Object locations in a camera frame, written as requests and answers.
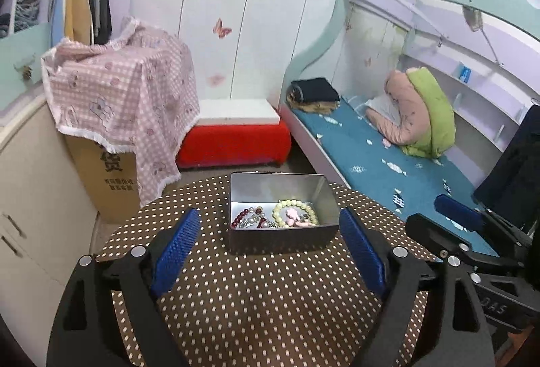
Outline blue bed sheet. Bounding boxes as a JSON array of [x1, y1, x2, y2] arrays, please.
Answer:
[[291, 97, 501, 258]]

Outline white board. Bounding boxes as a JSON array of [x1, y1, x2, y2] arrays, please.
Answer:
[[196, 99, 281, 127]]

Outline yellow bead bracelet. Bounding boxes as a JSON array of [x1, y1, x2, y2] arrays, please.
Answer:
[[272, 199, 319, 228]]

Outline teal drawer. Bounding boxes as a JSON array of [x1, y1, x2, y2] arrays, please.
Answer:
[[0, 21, 55, 112]]

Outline pink checkered cloth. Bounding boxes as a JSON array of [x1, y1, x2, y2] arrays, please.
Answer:
[[41, 16, 201, 207]]

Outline silver metal tin box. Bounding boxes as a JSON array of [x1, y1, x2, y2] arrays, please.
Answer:
[[229, 172, 341, 255]]

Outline tan folded clothes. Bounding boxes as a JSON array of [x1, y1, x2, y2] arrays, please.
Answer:
[[287, 97, 340, 113]]

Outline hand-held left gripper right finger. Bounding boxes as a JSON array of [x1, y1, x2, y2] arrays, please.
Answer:
[[339, 207, 494, 367]]

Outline cardboard box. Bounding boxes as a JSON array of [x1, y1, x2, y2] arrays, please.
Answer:
[[63, 133, 142, 224]]

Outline pink jewelry piece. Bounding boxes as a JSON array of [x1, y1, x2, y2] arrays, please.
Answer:
[[285, 207, 315, 228]]

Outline white wardrobe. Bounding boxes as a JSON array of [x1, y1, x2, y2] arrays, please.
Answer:
[[127, 0, 351, 102]]

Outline clip lamp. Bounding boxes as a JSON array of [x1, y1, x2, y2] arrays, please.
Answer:
[[462, 6, 484, 30]]

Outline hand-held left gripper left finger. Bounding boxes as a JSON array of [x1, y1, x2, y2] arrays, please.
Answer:
[[46, 207, 201, 367]]

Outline cream cabinet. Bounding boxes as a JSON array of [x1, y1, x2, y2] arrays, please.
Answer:
[[0, 95, 100, 321]]

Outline pearl bead bracelet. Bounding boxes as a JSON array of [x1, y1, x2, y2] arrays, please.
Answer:
[[242, 204, 277, 229]]

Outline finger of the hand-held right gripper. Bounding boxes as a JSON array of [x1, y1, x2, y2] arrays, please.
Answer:
[[434, 194, 532, 245], [405, 213, 524, 272]]

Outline red butterfly sticker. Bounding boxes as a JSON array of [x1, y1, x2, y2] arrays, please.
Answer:
[[212, 18, 234, 39]]

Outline dark folded clothes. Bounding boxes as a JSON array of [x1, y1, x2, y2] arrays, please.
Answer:
[[290, 78, 341, 104]]

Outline brown polka dot tablecloth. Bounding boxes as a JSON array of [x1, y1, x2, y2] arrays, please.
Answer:
[[93, 175, 431, 367]]

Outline dark cloth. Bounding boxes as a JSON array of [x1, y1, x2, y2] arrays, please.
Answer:
[[472, 104, 540, 228]]

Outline red ottoman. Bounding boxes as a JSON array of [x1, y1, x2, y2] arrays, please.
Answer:
[[175, 122, 293, 170]]

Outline white pillow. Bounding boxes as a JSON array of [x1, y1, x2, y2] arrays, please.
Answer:
[[365, 95, 401, 123]]

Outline pink quilt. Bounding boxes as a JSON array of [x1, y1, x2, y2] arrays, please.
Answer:
[[365, 69, 431, 146]]

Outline green quilt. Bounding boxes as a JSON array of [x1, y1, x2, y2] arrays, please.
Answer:
[[399, 67, 457, 159]]

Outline red bead bracelet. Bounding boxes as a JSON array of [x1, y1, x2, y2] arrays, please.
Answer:
[[232, 204, 271, 229]]

